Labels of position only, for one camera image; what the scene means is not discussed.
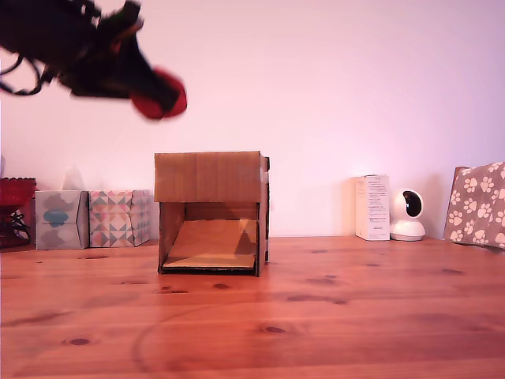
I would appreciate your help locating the red and black footbag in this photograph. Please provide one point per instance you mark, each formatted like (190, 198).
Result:
(178, 91)

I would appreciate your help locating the paw print cushion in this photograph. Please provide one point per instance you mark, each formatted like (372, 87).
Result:
(473, 205)

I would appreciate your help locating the grey cloud print tissue box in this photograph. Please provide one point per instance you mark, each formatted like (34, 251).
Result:
(55, 221)

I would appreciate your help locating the white carton box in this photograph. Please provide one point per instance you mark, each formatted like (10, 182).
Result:
(375, 209)

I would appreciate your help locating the white tissue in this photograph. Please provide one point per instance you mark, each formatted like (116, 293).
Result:
(72, 181)

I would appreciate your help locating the geometric pattern tissue box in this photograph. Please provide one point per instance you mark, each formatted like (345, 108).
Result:
(114, 221)

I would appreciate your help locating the cardboard dice tower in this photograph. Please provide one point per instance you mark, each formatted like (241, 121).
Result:
(205, 177)

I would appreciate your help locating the small white round camera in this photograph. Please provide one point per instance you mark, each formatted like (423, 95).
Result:
(406, 231)

